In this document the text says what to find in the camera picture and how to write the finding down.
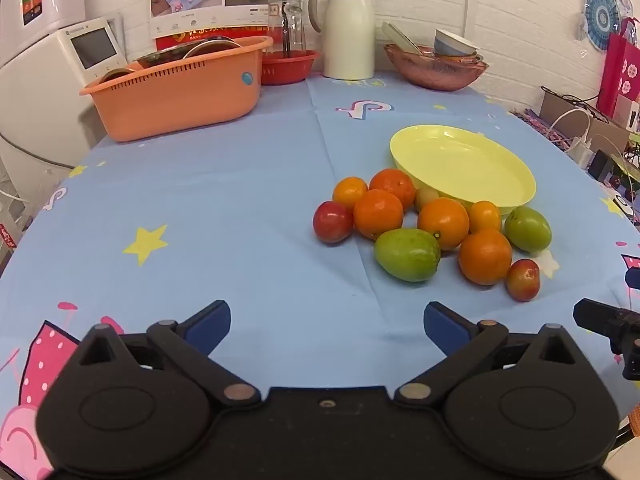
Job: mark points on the white refrigerator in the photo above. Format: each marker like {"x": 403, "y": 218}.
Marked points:
{"x": 30, "y": 100}

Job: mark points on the large dimpled tangerine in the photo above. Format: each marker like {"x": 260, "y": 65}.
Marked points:
{"x": 392, "y": 184}

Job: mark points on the yellow plastic plate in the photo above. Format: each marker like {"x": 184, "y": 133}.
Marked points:
{"x": 460, "y": 165}

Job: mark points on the small red plum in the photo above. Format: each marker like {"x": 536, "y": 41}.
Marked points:
{"x": 523, "y": 280}

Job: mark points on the white thermos jug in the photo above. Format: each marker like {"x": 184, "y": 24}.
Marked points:
{"x": 350, "y": 35}

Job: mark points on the red plastic basket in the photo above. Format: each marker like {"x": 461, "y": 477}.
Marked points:
{"x": 287, "y": 67}

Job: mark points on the green jujube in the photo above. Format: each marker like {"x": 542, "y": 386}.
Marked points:
{"x": 527, "y": 229}

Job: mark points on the brown longan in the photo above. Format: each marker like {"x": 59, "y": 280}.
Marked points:
{"x": 425, "y": 200}

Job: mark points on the metal bowls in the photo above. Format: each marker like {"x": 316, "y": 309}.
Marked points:
{"x": 200, "y": 50}

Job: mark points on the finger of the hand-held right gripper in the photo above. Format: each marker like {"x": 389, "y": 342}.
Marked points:
{"x": 607, "y": 319}

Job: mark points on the clear glass cup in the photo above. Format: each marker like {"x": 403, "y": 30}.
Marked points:
{"x": 287, "y": 25}

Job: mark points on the round blue paper fan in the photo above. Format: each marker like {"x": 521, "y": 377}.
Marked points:
{"x": 600, "y": 17}

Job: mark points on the small black box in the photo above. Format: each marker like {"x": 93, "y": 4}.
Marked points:
{"x": 600, "y": 165}

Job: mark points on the pink glass bowl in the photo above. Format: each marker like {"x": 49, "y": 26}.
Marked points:
{"x": 435, "y": 72}

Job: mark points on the round orange with stem mark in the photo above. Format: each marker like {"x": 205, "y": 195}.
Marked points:
{"x": 443, "y": 223}

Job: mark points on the pink gift bag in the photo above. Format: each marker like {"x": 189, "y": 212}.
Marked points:
{"x": 617, "y": 72}

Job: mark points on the cardboard box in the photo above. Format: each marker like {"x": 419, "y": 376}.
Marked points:
{"x": 565, "y": 110}

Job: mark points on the small pale orange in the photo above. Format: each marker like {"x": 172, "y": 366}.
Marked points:
{"x": 484, "y": 216}
{"x": 350, "y": 191}

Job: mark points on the green mango fruit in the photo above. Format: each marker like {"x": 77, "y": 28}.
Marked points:
{"x": 407, "y": 254}

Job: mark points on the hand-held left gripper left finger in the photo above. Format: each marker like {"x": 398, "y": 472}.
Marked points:
{"x": 210, "y": 322}

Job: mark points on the white dish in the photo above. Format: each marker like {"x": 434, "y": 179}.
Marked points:
{"x": 400, "y": 37}

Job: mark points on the blue printed tablecloth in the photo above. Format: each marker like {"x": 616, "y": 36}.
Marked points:
{"x": 225, "y": 200}

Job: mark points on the white charger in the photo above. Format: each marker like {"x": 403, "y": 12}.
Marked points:
{"x": 583, "y": 150}

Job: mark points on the blue and white bowl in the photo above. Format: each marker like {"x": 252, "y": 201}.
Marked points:
{"x": 452, "y": 42}

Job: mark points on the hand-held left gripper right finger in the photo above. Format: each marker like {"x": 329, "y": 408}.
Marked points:
{"x": 441, "y": 322}

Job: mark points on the purple patterned cloth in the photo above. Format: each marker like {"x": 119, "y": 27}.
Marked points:
{"x": 537, "y": 122}

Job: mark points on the orange plastic basket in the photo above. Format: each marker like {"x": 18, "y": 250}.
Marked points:
{"x": 175, "y": 95}

